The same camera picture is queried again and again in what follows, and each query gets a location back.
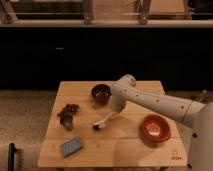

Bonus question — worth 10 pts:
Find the brown grape bunch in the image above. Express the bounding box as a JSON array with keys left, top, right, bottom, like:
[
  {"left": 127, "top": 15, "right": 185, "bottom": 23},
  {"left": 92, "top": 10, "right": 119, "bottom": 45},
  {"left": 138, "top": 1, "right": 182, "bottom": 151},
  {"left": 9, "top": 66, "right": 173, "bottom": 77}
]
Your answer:
[{"left": 57, "top": 103, "right": 80, "bottom": 117}]

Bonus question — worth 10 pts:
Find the wooden shelf frame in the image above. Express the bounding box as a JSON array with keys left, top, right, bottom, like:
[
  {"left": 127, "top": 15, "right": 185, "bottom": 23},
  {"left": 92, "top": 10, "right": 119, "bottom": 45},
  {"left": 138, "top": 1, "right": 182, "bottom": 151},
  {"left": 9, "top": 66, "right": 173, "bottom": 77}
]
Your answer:
[{"left": 0, "top": 0, "right": 213, "bottom": 28}]

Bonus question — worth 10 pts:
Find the white handled dish brush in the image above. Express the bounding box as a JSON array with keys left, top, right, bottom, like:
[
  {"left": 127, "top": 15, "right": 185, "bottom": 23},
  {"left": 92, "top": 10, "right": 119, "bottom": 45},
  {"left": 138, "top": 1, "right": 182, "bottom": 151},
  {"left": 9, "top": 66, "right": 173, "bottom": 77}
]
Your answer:
[{"left": 93, "top": 112, "right": 114, "bottom": 130}]

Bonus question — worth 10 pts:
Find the dark metal cup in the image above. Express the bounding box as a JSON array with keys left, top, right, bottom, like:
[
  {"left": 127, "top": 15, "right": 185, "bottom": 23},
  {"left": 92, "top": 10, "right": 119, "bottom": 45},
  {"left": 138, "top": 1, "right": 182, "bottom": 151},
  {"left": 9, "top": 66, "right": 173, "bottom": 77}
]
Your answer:
[{"left": 60, "top": 115, "right": 73, "bottom": 131}]

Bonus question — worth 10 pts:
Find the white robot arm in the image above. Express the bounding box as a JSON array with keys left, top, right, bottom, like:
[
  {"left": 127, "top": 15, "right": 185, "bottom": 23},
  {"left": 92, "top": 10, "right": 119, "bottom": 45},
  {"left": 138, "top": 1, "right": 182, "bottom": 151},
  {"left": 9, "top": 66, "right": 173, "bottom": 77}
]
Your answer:
[{"left": 110, "top": 74, "right": 213, "bottom": 171}]

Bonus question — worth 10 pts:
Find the dark brown bowl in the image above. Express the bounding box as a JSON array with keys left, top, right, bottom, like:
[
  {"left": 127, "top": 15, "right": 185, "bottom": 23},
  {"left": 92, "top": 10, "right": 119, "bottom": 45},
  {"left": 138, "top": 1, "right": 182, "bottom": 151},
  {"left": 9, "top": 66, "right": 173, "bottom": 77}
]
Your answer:
[{"left": 91, "top": 84, "right": 111, "bottom": 105}]

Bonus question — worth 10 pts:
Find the red orange bowl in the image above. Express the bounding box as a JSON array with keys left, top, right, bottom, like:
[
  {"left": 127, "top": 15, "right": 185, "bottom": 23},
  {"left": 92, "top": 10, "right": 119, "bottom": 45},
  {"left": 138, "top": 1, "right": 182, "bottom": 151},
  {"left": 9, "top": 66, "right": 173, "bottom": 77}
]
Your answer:
[{"left": 139, "top": 114, "right": 171, "bottom": 143}]

